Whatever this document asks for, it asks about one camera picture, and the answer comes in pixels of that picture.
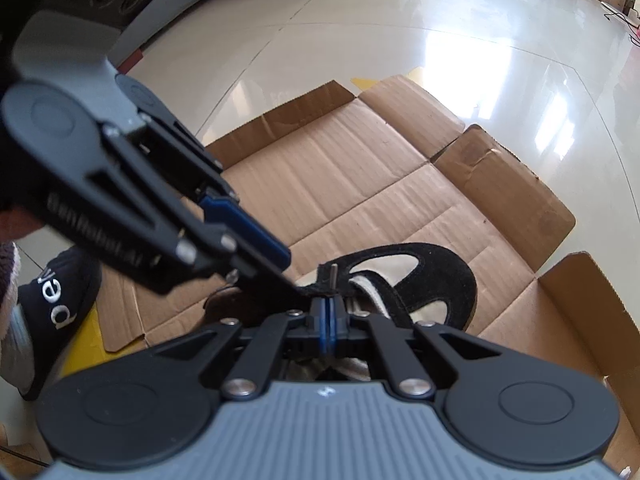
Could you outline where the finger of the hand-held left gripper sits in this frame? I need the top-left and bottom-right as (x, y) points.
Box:
(142, 110), (293, 273)
(85, 122), (313, 303)

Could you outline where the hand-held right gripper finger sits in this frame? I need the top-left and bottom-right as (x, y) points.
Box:
(328, 296), (502, 402)
(150, 296), (329, 402)

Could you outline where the black and beige shoe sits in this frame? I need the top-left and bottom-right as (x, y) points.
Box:
(205, 242), (478, 386)

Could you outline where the flattened cardboard box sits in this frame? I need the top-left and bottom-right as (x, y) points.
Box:
(102, 74), (640, 480)

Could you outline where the black slipper with white print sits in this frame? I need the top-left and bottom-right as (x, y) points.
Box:
(10, 244), (103, 402)

